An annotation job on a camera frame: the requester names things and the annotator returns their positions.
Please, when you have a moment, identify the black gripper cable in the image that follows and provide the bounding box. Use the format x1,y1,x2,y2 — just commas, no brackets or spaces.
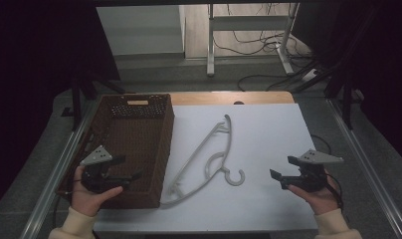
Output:
323,170,351,224

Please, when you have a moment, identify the black floor cable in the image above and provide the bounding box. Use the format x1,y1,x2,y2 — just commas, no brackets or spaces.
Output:
212,3,322,93

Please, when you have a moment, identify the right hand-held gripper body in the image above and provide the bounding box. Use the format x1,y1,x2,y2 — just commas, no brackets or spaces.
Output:
280,148,344,193

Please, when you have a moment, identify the white metal table frame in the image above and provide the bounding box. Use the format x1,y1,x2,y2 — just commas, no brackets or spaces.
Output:
206,2,301,78

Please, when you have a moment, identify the white power strip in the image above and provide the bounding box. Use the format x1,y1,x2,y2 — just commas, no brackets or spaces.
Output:
301,68,320,83

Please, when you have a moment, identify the white plastic clothes hanger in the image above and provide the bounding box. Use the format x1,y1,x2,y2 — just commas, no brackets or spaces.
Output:
159,114,247,206

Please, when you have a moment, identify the white paper sheet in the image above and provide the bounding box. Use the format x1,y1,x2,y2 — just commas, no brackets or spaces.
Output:
93,103,319,233

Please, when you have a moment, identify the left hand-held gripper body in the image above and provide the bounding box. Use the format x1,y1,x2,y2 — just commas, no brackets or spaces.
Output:
79,144,132,194

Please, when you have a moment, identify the person's left hand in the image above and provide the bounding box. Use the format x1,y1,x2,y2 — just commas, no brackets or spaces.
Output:
70,165,124,218

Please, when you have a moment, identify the brown woven basket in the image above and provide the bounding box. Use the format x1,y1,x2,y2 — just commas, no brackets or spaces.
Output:
55,93,176,210

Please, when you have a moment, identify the black metal stand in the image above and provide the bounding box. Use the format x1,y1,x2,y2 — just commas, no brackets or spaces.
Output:
290,6,379,130
61,71,127,131

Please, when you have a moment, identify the person's right hand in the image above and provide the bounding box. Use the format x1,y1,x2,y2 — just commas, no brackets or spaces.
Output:
287,172,341,216

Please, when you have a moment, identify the aluminium rail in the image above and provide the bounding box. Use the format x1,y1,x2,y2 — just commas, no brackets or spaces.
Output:
19,99,101,239
327,98,402,239

